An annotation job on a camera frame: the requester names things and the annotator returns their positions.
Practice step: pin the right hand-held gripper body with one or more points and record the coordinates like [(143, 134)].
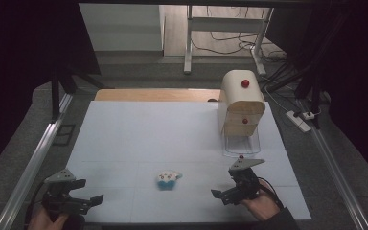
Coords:
[(246, 183)]

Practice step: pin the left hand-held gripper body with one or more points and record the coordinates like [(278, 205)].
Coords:
[(59, 198)]

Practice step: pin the clear drawer with red knob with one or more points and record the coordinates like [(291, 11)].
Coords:
[(241, 150), (234, 119)]

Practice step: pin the white and blue plush toy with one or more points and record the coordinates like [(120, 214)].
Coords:
[(167, 179)]

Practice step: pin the wooden drawer cabinet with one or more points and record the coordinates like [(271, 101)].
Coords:
[(239, 96)]

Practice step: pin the person's right hand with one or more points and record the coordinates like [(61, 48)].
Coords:
[(263, 204)]

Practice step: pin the person's left hand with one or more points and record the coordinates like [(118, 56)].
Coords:
[(43, 223)]

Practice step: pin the white power strip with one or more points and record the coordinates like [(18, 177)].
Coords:
[(297, 120)]

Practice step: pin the white table mat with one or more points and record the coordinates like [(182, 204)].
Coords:
[(156, 140)]

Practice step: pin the white plug adapter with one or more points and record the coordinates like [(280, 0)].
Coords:
[(308, 115)]

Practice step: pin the wooden table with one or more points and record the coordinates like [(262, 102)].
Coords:
[(153, 95)]

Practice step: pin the black curtain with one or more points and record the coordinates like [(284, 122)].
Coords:
[(348, 64), (19, 64)]

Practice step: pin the white partition panel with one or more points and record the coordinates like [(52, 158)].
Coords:
[(121, 27)]

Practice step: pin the aluminium rail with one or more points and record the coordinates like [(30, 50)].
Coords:
[(32, 166), (335, 166)]

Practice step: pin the white desk frame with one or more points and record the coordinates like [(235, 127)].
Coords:
[(226, 24)]

